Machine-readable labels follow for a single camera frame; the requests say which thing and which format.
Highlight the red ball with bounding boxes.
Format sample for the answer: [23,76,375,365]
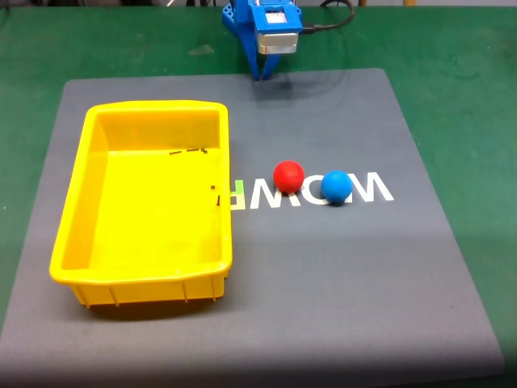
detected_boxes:
[272,160,305,194]

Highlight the blue ball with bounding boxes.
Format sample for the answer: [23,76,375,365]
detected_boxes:
[320,170,354,205]

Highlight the yellow plastic bin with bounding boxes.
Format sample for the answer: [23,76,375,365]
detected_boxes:
[48,99,234,309]

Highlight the grey mat with white letters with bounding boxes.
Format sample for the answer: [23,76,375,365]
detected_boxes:
[0,67,506,379]

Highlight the silver camera box, blue mount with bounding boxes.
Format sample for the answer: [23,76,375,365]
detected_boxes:
[249,2,303,56]

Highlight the black USB cable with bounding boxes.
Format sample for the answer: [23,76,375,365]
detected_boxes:
[301,0,357,36]

